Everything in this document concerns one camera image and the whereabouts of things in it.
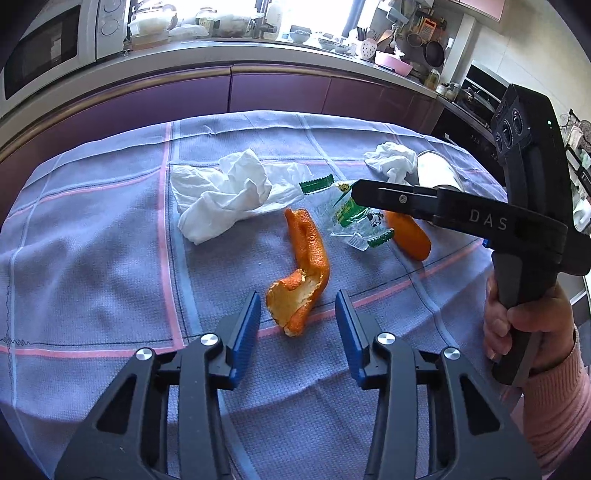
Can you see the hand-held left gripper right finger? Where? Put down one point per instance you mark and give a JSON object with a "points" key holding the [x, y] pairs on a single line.
{"points": [[349, 334]]}

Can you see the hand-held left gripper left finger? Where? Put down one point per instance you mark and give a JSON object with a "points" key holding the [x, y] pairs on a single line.
{"points": [[244, 334]]}

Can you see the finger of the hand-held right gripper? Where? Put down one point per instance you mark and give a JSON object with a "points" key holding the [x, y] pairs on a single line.
{"points": [[392, 198]]}

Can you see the small white tissue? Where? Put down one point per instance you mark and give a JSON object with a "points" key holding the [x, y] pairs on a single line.
{"points": [[390, 159]]}

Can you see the small orange peel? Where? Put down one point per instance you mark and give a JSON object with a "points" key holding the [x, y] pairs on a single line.
{"points": [[411, 237]]}

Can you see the clear green-edged plastic wrapper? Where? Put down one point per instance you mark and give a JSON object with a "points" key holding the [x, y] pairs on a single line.
{"points": [[351, 217]]}

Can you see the dotted paper cup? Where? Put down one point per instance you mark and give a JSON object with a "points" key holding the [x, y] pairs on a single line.
{"points": [[436, 168]]}

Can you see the long curled orange peel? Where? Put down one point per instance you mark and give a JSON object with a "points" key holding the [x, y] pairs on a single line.
{"points": [[309, 249]]}

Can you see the large white tissue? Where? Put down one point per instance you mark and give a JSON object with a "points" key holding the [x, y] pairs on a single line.
{"points": [[231, 194]]}

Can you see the person's right hand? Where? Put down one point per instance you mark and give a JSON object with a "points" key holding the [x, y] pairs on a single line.
{"points": [[545, 318]]}

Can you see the black built-in oven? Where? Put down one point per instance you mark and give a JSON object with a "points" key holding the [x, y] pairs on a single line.
{"points": [[461, 134]]}

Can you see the black range hood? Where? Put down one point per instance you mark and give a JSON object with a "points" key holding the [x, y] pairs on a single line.
{"points": [[480, 81]]}

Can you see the yellow oil bottle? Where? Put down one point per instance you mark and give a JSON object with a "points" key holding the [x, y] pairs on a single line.
{"points": [[432, 79]]}

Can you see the pink basin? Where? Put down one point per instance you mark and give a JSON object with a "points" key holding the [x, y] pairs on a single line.
{"points": [[392, 63]]}

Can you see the hanging frying pan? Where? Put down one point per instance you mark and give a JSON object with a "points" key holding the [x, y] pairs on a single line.
{"points": [[435, 54]]}

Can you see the white dotted utensil holder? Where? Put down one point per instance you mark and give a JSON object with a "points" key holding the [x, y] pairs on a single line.
{"points": [[368, 48]]}

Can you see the purple base cabinet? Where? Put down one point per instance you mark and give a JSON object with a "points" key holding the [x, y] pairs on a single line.
{"points": [[277, 92]]}

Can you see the checked blue tablecloth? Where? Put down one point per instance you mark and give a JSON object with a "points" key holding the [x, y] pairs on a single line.
{"points": [[92, 277]]}

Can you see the blue patterned bowl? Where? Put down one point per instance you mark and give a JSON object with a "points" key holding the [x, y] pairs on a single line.
{"points": [[333, 45]]}

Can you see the orange grater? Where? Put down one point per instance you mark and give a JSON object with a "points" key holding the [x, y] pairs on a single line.
{"points": [[427, 27]]}

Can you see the small dark bowl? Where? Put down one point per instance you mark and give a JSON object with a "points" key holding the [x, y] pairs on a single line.
{"points": [[300, 36]]}

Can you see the kitchen window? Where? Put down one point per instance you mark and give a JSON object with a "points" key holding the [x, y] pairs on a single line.
{"points": [[323, 14]]}

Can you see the steel faucet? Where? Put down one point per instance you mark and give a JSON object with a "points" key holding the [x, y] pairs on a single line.
{"points": [[266, 30]]}

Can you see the white dish soap bottle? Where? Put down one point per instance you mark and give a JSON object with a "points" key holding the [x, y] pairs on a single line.
{"points": [[274, 11]]}

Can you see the beige kitchen counter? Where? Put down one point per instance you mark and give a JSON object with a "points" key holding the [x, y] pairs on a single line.
{"points": [[207, 51]]}

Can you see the glass jar with food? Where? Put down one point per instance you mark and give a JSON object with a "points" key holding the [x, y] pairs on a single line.
{"points": [[231, 25]]}

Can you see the green-labelled jar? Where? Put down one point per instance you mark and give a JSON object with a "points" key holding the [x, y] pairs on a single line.
{"points": [[203, 16]]}

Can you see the white plastic bag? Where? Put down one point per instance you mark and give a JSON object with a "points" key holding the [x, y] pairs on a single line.
{"points": [[189, 31]]}

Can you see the clear food container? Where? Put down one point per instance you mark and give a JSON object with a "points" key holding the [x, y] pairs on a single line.
{"points": [[147, 32]]}

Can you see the white microwave oven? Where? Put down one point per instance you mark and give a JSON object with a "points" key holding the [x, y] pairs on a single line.
{"points": [[41, 50]]}

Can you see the pink wall cabinet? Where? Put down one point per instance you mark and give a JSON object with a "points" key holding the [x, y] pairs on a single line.
{"points": [[485, 7]]}

